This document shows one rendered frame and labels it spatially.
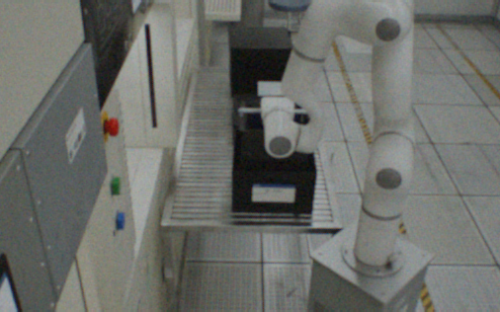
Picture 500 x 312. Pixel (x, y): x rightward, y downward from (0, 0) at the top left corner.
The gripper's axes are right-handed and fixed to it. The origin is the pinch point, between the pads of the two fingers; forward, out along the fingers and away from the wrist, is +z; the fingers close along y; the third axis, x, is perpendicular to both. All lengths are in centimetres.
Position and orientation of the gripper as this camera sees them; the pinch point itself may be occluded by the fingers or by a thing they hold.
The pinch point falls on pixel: (276, 95)
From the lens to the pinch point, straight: 178.3
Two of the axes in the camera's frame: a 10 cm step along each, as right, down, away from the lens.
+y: 10.0, 0.2, 0.0
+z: 0.1, -5.4, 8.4
